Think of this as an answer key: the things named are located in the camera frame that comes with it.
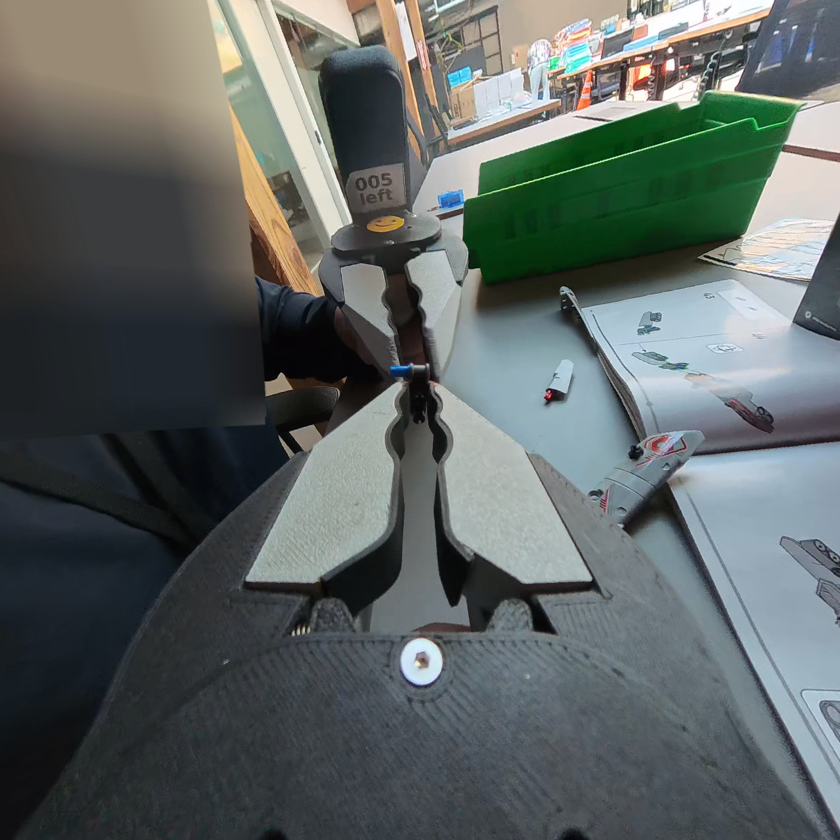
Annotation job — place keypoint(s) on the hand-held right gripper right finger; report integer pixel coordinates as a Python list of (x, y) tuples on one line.
[(505, 518)]

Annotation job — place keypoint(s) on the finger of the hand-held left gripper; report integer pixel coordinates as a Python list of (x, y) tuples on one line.
[(439, 302), (367, 308)]

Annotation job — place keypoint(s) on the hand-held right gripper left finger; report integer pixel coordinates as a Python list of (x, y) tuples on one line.
[(328, 512)]

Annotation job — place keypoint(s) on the lego connector with blue pin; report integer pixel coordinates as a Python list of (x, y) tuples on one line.
[(418, 387)]

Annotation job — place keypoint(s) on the person's left forearm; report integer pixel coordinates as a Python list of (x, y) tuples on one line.
[(295, 328)]

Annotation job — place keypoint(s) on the grey lego beam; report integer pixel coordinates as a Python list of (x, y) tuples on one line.
[(574, 312)]

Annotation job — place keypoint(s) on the grey lego panel red pin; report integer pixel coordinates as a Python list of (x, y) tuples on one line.
[(561, 380)]

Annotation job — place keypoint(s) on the grey red-patterned lego panel assembly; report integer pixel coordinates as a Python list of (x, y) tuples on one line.
[(643, 472)]

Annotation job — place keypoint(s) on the lego instruction booklet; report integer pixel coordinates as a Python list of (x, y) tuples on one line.
[(722, 380)]

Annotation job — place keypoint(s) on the person's left hand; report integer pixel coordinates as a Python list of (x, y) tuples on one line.
[(348, 341)]

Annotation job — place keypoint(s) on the small blue box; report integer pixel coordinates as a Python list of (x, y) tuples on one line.
[(450, 199)]

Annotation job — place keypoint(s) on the black office chair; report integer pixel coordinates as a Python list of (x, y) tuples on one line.
[(308, 407)]

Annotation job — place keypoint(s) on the wooden board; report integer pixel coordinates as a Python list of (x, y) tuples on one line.
[(275, 216)]

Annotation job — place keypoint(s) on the stack of white boxes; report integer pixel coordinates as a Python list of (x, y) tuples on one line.
[(499, 92)]

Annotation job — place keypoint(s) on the white table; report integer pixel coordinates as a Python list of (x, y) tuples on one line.
[(505, 118)]

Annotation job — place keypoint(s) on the green plastic bin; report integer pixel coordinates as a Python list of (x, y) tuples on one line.
[(623, 197)]

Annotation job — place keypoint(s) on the orange traffic cone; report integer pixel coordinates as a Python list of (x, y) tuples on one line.
[(584, 92)]

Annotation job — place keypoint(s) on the person's dark blue clothing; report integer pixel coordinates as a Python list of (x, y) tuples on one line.
[(98, 623)]

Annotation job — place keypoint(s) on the long workbench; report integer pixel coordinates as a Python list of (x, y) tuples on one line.
[(689, 36)]

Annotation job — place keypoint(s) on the printed sticker sheet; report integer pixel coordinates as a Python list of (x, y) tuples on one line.
[(774, 249)]

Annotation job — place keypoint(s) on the dark printed box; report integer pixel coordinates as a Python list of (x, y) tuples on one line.
[(800, 46)]

